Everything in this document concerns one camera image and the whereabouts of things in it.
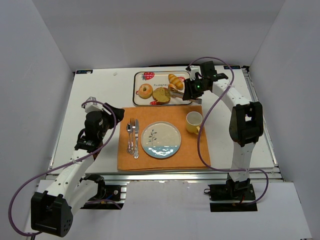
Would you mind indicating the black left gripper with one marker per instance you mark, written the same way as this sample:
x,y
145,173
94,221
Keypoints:
x,y
116,114

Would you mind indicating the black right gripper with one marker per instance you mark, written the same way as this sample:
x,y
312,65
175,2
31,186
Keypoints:
x,y
188,89

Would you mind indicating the metal serving tongs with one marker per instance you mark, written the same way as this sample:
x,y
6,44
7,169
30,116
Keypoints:
x,y
177,94

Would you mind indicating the brown bread slice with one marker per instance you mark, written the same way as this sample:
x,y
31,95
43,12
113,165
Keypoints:
x,y
161,96

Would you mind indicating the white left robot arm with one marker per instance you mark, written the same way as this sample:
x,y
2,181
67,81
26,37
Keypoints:
x,y
53,210

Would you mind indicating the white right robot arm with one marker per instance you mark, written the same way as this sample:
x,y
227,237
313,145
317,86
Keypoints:
x,y
245,127

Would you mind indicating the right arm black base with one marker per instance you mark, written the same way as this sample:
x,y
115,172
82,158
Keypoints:
x,y
222,200

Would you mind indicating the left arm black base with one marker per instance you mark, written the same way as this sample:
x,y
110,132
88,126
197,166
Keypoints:
x,y
106,197

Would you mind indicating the striped long bread roll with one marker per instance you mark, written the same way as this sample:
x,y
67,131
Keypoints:
x,y
173,79

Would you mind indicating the round golden bun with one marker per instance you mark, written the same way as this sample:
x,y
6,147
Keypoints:
x,y
172,90

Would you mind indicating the silver spoon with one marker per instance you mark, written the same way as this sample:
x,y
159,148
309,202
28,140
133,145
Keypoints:
x,y
129,131

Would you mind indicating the silver fork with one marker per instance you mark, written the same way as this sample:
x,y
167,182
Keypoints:
x,y
132,128

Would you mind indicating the yellow ceramic mug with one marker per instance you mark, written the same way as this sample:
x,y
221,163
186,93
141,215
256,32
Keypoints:
x,y
193,122

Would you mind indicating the strawberry print white tray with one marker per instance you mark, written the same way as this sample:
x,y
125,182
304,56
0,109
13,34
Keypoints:
x,y
157,79

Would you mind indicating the sugared bagel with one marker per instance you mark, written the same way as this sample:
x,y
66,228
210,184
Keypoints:
x,y
145,91

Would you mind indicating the blue label right corner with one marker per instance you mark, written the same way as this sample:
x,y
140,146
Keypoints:
x,y
234,67

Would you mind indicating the blue label corner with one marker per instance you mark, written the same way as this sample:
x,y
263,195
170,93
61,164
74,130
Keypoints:
x,y
84,71
234,67

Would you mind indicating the orange cloth placemat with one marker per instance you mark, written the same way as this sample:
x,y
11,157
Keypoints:
x,y
193,148

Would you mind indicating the silver table knife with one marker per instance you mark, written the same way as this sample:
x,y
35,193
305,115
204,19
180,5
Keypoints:
x,y
136,145

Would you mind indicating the blue label left corner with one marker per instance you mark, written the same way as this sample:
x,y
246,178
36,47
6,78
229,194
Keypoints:
x,y
84,71

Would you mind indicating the white blue ceramic plate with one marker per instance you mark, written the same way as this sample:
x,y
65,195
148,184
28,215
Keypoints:
x,y
161,140

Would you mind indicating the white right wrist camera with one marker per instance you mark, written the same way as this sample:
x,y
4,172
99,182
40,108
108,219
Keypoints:
x,y
194,72

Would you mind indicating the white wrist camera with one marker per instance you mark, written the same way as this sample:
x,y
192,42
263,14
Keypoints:
x,y
91,105
194,72

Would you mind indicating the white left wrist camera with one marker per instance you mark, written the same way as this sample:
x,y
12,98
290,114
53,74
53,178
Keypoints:
x,y
91,105

